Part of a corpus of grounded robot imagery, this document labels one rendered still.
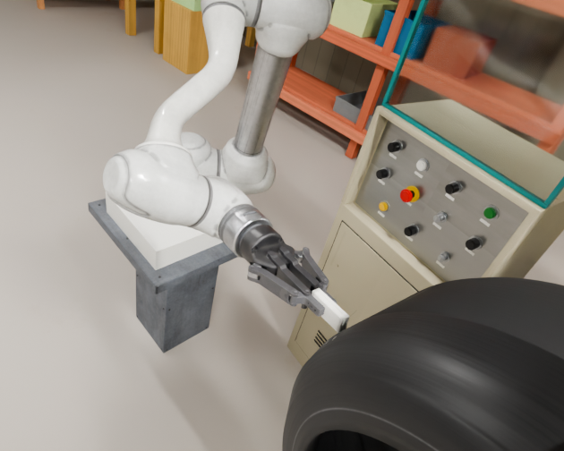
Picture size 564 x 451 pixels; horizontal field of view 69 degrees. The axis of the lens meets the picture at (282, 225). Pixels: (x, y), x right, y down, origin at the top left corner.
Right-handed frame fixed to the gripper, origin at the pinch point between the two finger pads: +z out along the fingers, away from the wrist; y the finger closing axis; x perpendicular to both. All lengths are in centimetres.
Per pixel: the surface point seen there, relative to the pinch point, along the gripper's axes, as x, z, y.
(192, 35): 29, -390, 168
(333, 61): 47, -354, 337
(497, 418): -15.8, 26.2, -9.8
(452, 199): 7, -21, 69
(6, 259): 100, -177, -37
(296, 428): 7.4, 9.4, -12.1
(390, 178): 11, -43, 69
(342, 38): 1, -229, 220
